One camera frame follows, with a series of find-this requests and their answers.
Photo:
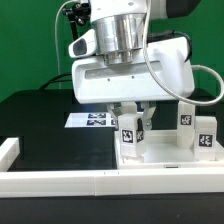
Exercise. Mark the white marker sheet with tags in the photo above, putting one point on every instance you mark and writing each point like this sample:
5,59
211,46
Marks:
91,119

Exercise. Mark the white square table top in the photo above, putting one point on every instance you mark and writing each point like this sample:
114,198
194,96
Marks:
162,152

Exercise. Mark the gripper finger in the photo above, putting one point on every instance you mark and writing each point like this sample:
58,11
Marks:
148,111
115,111

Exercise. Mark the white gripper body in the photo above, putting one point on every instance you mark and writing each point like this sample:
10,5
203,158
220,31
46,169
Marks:
94,82

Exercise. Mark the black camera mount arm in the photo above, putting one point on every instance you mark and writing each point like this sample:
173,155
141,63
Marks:
78,15

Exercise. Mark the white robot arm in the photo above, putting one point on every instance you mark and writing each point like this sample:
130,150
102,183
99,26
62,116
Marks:
118,61

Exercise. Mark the white U-shaped obstacle fence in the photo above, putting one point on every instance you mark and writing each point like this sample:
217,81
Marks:
208,179

